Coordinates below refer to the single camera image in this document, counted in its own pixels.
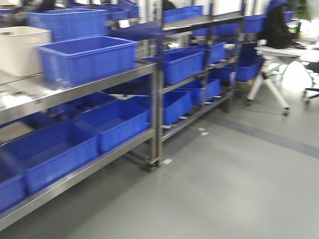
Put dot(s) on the blue shelf bin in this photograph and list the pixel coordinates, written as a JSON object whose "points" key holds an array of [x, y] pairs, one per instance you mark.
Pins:
{"points": [[115, 122], [48, 154]]}

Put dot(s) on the stainless steel shelving rack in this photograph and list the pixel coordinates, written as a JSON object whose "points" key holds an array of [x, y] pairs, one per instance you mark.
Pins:
{"points": [[40, 97]]}

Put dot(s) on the tall blue crate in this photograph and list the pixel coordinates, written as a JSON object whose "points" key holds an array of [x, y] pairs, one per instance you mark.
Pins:
{"points": [[72, 23]]}

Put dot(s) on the white plastic bin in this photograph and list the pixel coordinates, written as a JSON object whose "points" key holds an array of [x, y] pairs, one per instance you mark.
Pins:
{"points": [[18, 53]]}

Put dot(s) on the blue target bin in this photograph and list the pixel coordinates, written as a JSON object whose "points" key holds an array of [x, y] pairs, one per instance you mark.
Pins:
{"points": [[79, 61]]}

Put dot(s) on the grey folding desk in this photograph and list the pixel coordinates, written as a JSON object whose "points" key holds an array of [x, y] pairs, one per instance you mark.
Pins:
{"points": [[277, 60]]}

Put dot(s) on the blue lower shelf bin left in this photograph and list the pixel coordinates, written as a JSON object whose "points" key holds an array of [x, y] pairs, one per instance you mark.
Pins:
{"points": [[48, 154]]}

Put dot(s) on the blue middle rack bin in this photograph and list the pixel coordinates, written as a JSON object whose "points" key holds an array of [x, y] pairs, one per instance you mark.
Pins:
{"points": [[178, 66]]}

